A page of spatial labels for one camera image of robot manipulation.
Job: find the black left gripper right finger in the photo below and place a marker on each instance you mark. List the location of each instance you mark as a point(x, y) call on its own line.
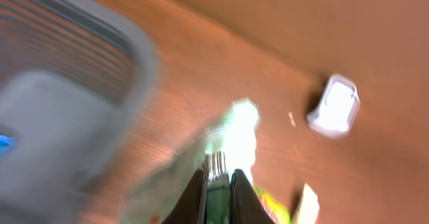
point(245, 207)

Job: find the blue snack wrapper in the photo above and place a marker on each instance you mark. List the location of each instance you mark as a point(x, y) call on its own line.
point(7, 143)

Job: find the white tube with gold cap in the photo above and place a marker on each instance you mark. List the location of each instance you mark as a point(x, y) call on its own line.
point(308, 207)

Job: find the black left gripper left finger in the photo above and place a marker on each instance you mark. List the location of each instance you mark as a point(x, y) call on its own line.
point(191, 206)

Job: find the Haribo gummy candy bag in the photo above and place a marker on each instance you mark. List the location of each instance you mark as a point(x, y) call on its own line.
point(277, 212)

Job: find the grey plastic basket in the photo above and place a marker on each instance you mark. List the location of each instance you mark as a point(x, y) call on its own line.
point(73, 75)

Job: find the teal wet wipes pack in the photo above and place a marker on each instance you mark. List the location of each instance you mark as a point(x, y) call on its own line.
point(227, 144)

